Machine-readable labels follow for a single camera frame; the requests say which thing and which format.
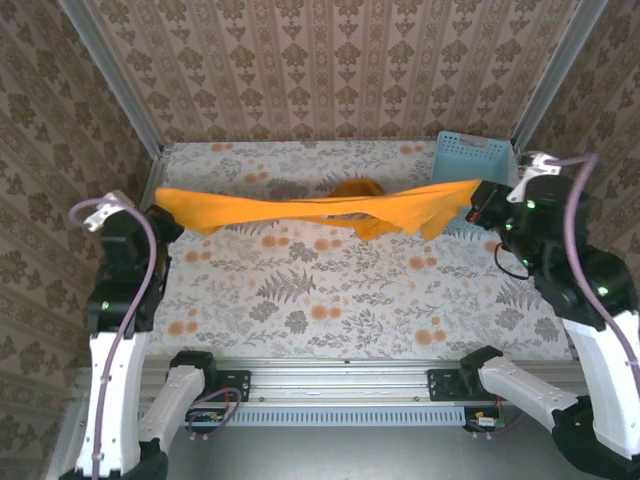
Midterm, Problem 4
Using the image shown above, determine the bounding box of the light blue plastic basket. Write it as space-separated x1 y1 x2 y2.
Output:
429 130 517 241

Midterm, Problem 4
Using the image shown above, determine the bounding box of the orange t-shirt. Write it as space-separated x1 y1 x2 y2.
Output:
154 175 481 243

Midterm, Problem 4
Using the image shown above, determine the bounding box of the floral tablecloth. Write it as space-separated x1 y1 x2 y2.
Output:
114 140 574 360

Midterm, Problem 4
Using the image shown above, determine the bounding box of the grey metal sheet panel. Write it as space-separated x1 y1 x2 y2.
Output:
164 424 576 480

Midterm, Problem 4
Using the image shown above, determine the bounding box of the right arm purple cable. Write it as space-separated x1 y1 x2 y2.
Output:
472 152 640 440

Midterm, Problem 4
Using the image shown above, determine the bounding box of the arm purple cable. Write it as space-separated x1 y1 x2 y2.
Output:
472 152 640 440
68 197 244 480

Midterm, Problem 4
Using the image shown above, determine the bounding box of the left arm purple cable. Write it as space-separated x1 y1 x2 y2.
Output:
68 197 244 480

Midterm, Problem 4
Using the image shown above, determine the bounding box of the aluminium table side rail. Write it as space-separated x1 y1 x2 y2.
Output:
94 148 170 366

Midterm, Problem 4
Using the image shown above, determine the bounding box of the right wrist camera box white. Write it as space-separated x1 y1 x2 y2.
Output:
507 151 564 204

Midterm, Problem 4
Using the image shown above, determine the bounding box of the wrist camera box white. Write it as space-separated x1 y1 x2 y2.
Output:
507 151 564 204
82 191 129 231

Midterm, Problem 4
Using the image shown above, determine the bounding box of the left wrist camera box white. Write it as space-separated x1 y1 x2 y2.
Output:
82 191 129 231

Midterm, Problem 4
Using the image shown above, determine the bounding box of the aluminium frame post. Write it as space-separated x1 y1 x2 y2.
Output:
57 0 167 157
510 0 610 151

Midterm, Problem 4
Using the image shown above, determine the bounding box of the small circuit board with wires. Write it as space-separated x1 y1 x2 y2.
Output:
185 407 225 435
463 405 504 434

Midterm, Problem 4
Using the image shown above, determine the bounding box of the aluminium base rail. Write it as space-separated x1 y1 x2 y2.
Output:
74 355 614 405

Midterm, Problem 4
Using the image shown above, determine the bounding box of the grey slotted cable duct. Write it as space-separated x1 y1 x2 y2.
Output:
184 405 466 427

